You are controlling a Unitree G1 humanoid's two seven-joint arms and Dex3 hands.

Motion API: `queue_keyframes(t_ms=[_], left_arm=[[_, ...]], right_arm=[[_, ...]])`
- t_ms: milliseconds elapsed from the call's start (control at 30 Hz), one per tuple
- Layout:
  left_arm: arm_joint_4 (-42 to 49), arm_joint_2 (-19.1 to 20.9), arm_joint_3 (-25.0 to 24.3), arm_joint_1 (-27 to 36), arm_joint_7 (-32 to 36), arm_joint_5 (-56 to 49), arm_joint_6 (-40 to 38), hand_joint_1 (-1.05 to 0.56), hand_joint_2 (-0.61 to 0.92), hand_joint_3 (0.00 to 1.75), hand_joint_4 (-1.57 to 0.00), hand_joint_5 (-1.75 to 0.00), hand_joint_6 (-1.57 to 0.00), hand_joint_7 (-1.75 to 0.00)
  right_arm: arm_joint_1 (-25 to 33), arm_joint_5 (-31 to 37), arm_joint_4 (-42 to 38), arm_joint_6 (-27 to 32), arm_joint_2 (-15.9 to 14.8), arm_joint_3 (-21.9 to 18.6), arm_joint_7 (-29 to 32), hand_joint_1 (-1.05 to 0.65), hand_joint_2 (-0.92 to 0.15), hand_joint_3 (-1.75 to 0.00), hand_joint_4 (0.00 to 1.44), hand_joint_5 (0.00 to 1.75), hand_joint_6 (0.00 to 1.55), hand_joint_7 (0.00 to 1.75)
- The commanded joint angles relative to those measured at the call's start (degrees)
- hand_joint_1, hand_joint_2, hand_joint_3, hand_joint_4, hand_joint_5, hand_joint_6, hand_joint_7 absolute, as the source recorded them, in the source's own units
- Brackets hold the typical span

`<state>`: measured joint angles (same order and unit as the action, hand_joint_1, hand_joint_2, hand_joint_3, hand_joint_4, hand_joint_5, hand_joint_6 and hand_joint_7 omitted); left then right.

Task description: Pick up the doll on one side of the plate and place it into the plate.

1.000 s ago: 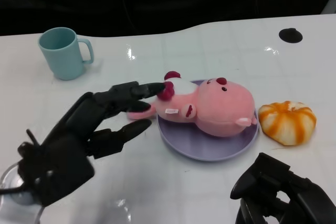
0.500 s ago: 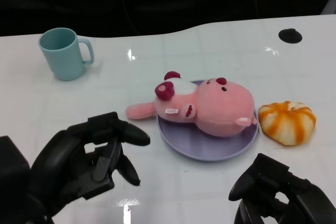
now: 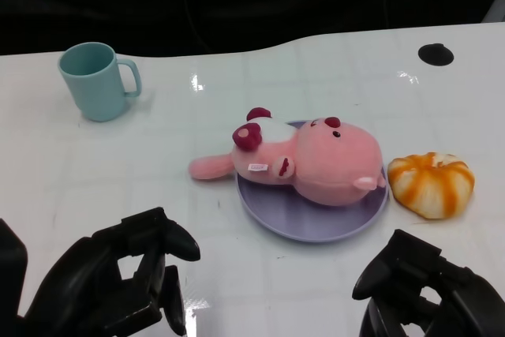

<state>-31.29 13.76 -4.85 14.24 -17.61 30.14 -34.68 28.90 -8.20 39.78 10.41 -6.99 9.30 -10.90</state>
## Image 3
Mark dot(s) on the black round table grommet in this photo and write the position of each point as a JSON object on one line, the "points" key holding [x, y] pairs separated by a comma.
{"points": [[435, 54]]}

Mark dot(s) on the orange striped white bun toy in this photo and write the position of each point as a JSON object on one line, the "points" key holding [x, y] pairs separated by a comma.
{"points": [[432, 187]]}

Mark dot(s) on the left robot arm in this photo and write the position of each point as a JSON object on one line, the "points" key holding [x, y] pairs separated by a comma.
{"points": [[12, 274]]}

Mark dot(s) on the pink plush beaver doll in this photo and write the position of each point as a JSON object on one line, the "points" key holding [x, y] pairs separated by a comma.
{"points": [[335, 163]]}

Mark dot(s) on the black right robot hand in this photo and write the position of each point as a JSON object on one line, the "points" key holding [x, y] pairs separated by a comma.
{"points": [[473, 293]]}

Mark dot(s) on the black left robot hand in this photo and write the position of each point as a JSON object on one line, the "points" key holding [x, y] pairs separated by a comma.
{"points": [[87, 285]]}

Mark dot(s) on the teal plastic mug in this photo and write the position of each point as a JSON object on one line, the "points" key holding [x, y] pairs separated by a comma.
{"points": [[96, 90]]}

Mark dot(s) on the lavender plastic plate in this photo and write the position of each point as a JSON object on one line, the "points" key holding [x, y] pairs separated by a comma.
{"points": [[307, 222]]}

